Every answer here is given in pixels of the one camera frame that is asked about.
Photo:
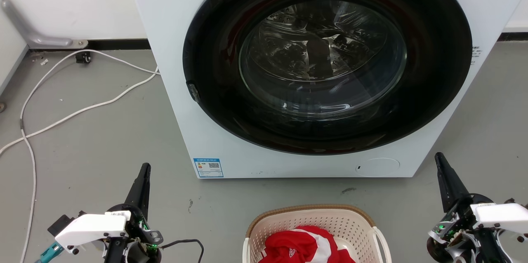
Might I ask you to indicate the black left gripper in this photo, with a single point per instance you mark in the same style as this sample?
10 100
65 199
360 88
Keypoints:
138 234

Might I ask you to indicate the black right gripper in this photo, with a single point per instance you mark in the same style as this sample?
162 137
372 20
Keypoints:
453 234

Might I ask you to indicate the beige plastic laundry basket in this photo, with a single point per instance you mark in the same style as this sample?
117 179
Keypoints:
288 219

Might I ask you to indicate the blue energy label sticker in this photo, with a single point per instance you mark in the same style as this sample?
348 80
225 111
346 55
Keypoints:
208 167

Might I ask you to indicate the round white filter cover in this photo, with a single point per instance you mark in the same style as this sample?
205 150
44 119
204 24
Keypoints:
377 167

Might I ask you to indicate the red and white garment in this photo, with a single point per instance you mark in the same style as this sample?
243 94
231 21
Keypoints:
301 246

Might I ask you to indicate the black round washer door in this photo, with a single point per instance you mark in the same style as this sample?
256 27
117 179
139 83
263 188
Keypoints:
214 48

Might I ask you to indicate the white front-load washing machine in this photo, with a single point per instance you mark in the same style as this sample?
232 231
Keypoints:
177 28

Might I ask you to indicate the stainless steel washer drum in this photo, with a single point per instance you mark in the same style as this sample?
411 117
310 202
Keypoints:
321 57

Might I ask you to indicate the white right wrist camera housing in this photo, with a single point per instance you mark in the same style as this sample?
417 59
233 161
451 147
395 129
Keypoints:
501 215

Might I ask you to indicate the small black floor bracket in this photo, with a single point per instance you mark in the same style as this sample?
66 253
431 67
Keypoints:
83 57

